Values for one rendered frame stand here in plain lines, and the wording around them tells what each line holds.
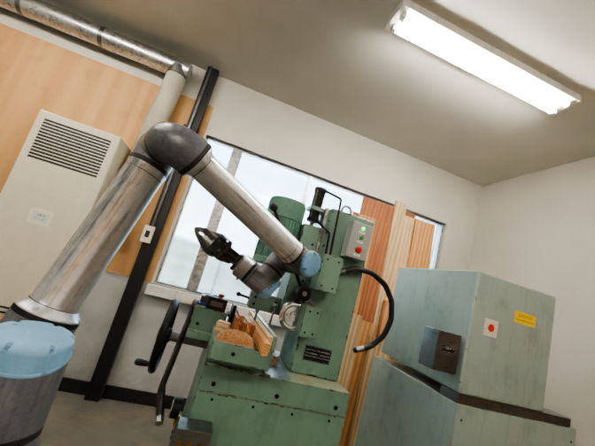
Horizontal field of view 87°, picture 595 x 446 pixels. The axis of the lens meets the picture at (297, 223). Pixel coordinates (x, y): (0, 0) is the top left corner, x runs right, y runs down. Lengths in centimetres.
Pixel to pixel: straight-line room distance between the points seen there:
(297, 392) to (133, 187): 91
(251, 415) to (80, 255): 79
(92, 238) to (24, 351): 30
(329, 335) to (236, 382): 43
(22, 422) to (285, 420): 82
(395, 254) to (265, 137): 160
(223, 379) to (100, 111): 233
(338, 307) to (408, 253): 183
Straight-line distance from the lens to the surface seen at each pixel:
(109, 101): 304
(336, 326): 143
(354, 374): 280
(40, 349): 80
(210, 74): 302
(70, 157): 263
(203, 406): 129
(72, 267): 95
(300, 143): 298
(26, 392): 81
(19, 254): 263
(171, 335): 144
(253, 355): 117
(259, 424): 134
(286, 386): 131
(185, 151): 87
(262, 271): 115
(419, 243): 320
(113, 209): 95
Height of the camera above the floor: 115
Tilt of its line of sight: 11 degrees up
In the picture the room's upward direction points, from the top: 16 degrees clockwise
